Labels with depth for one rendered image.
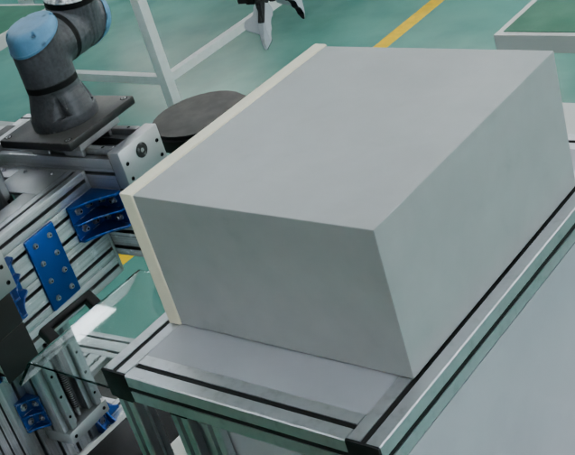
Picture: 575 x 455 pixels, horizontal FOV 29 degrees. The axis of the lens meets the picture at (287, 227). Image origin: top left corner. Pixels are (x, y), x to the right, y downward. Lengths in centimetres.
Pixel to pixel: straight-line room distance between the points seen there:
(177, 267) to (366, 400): 32
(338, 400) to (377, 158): 28
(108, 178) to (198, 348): 107
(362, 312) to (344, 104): 33
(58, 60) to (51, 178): 26
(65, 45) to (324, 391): 137
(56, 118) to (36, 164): 16
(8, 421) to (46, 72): 84
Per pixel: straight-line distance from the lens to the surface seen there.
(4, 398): 273
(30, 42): 247
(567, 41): 303
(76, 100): 252
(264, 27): 226
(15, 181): 260
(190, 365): 144
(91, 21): 258
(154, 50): 508
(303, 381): 134
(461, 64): 152
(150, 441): 157
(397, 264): 123
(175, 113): 371
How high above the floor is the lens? 191
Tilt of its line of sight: 28 degrees down
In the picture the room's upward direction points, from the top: 18 degrees counter-clockwise
